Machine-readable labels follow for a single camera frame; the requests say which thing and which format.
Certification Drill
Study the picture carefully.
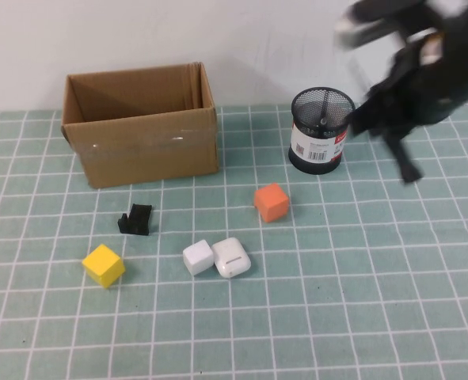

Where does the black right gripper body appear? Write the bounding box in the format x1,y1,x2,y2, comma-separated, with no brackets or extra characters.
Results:
366,31,468,128

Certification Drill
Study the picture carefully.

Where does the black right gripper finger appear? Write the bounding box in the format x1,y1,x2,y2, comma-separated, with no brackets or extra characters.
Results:
347,97,381,138
370,118,413,139

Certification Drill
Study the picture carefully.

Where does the black handled screwdriver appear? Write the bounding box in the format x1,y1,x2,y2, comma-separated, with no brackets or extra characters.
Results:
379,126,424,184

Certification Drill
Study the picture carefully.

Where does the black mesh pen holder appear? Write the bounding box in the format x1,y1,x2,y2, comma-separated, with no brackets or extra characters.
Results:
288,87,356,175

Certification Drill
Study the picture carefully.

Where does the orange cube block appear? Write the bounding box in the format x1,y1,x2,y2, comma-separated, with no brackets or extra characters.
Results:
253,182,291,223

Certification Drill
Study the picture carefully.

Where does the green checkered tablecloth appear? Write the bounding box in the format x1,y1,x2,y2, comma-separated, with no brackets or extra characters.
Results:
0,99,468,380

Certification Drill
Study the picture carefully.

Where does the white earbuds charging case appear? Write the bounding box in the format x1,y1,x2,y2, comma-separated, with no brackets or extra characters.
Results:
211,237,253,279

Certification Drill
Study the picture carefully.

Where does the white cube block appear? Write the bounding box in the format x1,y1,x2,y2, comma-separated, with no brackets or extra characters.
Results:
182,239,215,277

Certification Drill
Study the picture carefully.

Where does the brown cardboard box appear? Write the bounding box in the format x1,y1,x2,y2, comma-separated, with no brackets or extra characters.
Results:
60,61,221,190

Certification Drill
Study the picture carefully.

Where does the yellow cube block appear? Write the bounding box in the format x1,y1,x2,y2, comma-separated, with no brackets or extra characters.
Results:
82,243,127,289

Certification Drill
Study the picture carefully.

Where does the black plastic bracket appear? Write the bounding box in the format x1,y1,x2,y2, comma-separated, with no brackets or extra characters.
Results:
117,203,154,237

